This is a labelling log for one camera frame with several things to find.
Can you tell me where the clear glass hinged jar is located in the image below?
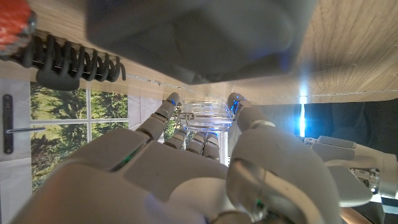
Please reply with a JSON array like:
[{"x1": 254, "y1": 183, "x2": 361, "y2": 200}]
[{"x1": 178, "y1": 101, "x2": 234, "y2": 133}]

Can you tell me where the small red toy strawberry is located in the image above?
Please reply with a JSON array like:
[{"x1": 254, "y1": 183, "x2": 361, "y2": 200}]
[{"x1": 0, "y1": 0, "x2": 37, "y2": 52}]

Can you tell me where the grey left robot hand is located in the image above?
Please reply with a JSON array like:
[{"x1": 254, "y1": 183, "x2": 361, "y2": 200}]
[{"x1": 303, "y1": 135, "x2": 398, "y2": 208}]

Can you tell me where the dark grey cube block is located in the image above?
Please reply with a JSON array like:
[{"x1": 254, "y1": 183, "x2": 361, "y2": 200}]
[{"x1": 85, "y1": 0, "x2": 318, "y2": 85}]

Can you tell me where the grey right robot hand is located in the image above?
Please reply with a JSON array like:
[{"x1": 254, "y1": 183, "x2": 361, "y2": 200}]
[{"x1": 9, "y1": 91, "x2": 343, "y2": 224}]

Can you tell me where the black hair claw clip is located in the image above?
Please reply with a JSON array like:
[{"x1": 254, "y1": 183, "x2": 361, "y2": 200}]
[{"x1": 0, "y1": 30, "x2": 127, "y2": 91}]

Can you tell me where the printed window forest backdrop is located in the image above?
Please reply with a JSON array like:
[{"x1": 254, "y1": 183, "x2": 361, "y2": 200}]
[{"x1": 0, "y1": 77, "x2": 233, "y2": 200}]

